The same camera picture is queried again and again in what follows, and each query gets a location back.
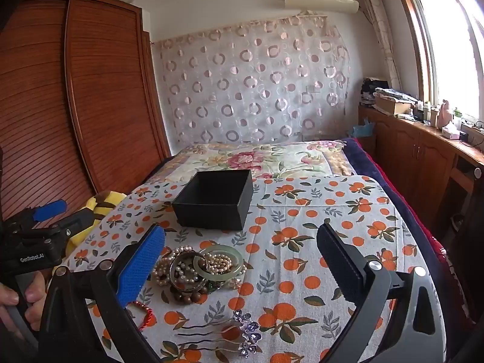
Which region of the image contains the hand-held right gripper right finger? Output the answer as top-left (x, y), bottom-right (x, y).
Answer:
top-left (316, 222), bottom-right (450, 363)

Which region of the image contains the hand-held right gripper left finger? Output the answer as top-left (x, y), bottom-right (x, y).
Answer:
top-left (38, 223), bottom-right (167, 363)

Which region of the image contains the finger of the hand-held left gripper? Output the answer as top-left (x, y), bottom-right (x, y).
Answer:
top-left (4, 200), bottom-right (68, 235)
top-left (49, 209), bottom-right (95, 243)

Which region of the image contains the silver bangle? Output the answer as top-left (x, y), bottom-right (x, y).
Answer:
top-left (169, 251), bottom-right (208, 293)

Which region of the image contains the red string bracelet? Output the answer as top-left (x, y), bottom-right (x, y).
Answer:
top-left (126, 300), bottom-right (157, 331)

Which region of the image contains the pale green jade bangle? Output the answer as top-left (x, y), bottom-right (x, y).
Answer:
top-left (193, 245), bottom-right (244, 281)

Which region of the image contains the pearl necklace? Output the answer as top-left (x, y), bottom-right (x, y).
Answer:
top-left (151, 246), bottom-right (248, 288)

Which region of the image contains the black jewelry box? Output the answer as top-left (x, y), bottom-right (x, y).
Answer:
top-left (172, 169), bottom-right (254, 231)

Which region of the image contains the purple flower hair comb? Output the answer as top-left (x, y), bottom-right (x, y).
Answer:
top-left (178, 309), bottom-right (261, 358)

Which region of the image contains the person's left hand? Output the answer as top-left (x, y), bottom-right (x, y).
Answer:
top-left (0, 271), bottom-right (48, 333)

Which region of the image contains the yellow striped plush toy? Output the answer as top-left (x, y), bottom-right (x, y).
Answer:
top-left (53, 192), bottom-right (127, 276)

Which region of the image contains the orange print bed cloth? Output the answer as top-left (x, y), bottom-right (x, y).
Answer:
top-left (62, 174), bottom-right (441, 363)

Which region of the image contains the dark blue blanket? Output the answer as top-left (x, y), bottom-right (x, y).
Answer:
top-left (344, 138), bottom-right (447, 273)

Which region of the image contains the red blanket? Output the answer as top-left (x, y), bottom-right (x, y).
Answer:
top-left (363, 151), bottom-right (477, 322)

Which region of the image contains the brown wooden wardrobe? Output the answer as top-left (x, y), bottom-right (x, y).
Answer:
top-left (0, 0), bottom-right (171, 220)

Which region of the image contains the wooden cabinet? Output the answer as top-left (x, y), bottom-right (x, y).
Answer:
top-left (357, 104), bottom-right (484, 243)

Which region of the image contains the blue plastic bag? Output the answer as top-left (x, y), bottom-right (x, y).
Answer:
top-left (348, 117), bottom-right (375, 137)

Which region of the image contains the floral quilt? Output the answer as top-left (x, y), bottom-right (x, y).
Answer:
top-left (146, 140), bottom-right (356, 182)

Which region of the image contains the cardboard box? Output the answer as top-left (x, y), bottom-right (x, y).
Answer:
top-left (374, 94), bottom-right (413, 116)

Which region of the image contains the folded grey cloth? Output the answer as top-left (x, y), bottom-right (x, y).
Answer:
top-left (374, 87), bottom-right (417, 103)

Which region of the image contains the pile of dark clothes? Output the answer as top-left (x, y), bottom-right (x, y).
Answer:
top-left (361, 77), bottom-right (390, 103)

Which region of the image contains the pink figurine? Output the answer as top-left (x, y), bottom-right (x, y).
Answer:
top-left (435, 100), bottom-right (452, 127)

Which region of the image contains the circle print sheer curtain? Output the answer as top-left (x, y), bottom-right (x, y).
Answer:
top-left (151, 15), bottom-right (350, 155)

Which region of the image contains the window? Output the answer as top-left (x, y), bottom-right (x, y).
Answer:
top-left (393, 0), bottom-right (484, 129)

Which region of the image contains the patterned window curtain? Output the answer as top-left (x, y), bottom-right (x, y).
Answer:
top-left (357, 0), bottom-right (403, 91)

